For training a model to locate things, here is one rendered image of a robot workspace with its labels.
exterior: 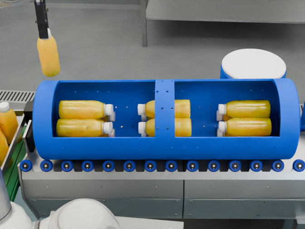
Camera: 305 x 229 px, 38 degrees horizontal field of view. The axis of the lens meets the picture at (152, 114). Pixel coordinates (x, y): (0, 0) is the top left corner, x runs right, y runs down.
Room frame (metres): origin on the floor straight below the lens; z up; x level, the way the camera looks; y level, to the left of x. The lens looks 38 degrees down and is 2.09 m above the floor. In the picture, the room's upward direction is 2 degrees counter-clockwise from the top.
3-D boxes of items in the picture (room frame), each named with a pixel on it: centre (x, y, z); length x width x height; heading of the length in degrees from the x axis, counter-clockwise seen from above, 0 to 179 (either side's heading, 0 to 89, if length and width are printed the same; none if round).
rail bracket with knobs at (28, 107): (1.45, 0.49, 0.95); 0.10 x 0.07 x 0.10; 177
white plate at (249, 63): (1.66, -0.45, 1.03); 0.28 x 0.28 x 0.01
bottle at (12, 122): (1.37, 0.57, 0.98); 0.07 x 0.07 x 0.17
